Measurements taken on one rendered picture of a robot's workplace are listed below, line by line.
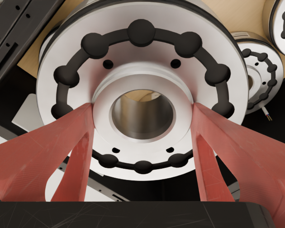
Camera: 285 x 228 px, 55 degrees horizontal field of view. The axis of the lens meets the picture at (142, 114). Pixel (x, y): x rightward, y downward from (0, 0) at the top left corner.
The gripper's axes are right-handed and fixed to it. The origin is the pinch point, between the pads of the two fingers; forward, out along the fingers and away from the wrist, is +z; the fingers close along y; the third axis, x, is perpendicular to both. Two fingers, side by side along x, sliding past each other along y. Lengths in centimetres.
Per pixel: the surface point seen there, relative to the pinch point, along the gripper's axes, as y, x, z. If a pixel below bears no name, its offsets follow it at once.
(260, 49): -12.9, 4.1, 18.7
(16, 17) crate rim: 9.9, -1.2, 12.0
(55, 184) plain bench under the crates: 22, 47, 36
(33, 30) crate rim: 8.8, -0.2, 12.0
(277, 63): -15.3, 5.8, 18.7
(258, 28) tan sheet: -13.5, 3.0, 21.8
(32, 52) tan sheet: 13.6, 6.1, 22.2
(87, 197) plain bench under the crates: 15, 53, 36
